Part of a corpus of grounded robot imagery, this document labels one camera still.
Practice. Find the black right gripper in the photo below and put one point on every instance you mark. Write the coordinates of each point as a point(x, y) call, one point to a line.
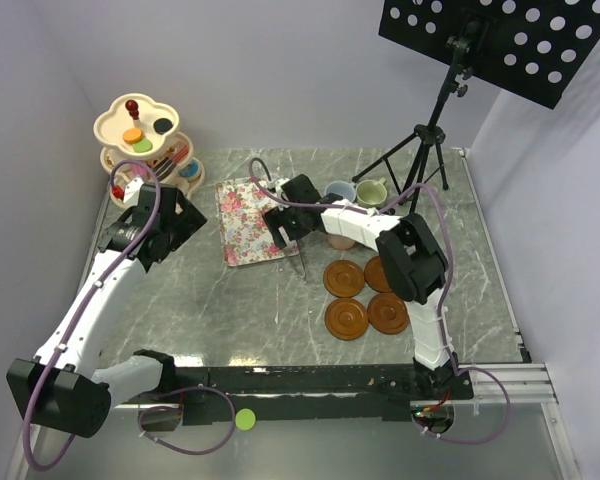
point(276, 218)

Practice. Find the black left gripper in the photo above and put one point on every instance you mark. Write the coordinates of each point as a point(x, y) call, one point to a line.
point(188, 220)

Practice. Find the metal serving tongs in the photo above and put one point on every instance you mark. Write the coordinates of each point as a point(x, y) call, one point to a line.
point(298, 262)

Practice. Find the blue frosted toy donut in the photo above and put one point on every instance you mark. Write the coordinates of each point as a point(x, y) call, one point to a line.
point(192, 171)

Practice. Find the chocolate layer toy cake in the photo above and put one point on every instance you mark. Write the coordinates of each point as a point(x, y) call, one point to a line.
point(163, 167)

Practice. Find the pink toy popsicle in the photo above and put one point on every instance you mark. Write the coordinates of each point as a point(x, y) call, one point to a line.
point(140, 170)

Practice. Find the pink toy cake slice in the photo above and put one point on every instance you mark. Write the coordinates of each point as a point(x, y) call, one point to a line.
point(180, 151)

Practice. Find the green toy macaron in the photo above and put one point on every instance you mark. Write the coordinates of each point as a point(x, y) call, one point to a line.
point(245, 419)
point(142, 146)

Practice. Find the black toy cookie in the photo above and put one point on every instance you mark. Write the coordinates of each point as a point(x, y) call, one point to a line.
point(162, 125)

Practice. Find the orange toy macaron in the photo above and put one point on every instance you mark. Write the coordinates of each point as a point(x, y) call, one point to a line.
point(133, 135)

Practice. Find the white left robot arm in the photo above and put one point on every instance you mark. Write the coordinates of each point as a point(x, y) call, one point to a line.
point(61, 387)

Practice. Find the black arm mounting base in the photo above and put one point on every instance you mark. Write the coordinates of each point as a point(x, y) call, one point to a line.
point(276, 393)

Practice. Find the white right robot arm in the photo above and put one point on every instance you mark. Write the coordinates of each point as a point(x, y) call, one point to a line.
point(413, 262)

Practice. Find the pink mug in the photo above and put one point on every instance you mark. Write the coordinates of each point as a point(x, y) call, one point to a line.
point(340, 242)

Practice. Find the floral serving tray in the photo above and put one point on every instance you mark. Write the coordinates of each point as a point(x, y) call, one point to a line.
point(244, 235)

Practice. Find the light blue mug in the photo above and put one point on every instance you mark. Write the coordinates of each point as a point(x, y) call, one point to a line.
point(344, 189)

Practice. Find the brown wooden coaster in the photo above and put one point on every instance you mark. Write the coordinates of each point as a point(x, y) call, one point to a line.
point(346, 319)
point(388, 313)
point(343, 279)
point(375, 276)

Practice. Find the light green mug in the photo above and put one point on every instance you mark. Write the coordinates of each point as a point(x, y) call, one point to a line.
point(372, 193)

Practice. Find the cream three-tier dessert stand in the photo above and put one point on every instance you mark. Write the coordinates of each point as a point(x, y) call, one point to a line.
point(117, 157)

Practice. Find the black perforated calibration board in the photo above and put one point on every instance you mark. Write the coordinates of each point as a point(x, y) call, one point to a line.
point(532, 49)

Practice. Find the aluminium frame rail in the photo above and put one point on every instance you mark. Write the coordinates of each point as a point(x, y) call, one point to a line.
point(536, 444)

